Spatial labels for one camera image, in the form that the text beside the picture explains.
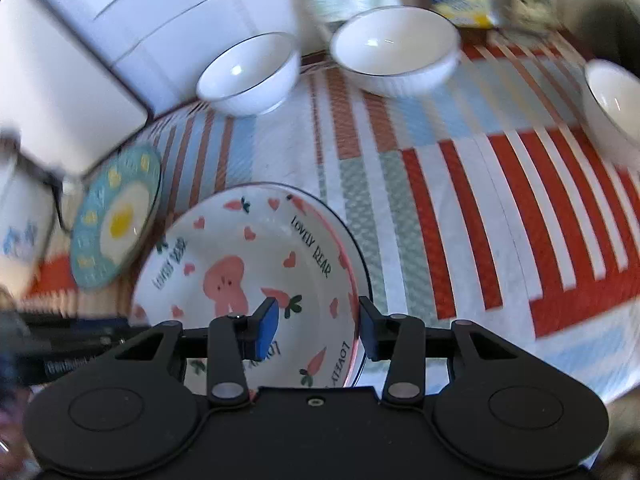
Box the teal fried egg plate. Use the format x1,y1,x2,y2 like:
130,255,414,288
69,144,164,295

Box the white rounded appliance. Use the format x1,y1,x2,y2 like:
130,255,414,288
0,0,150,177

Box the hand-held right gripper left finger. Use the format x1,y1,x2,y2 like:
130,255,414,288
115,296,280,408

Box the white rice cooker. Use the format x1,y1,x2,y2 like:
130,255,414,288
35,0,303,113

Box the black wok with wooden handle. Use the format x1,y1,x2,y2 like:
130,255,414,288
562,0,640,68

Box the striped tablecloth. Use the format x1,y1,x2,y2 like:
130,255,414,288
20,30,640,406

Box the white mug blue print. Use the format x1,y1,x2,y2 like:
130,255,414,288
0,147,63,303

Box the small white bowl dark rim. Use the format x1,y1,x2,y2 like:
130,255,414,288
196,32,302,119
582,58,640,172

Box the pink bear printed bowl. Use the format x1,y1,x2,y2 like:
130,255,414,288
130,182,372,391

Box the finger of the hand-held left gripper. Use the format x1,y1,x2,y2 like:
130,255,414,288
22,312,152,343

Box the large white ribbed bowl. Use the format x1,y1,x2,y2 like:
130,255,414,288
329,5,462,99

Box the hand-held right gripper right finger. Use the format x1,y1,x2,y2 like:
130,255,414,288
358,295,524,408

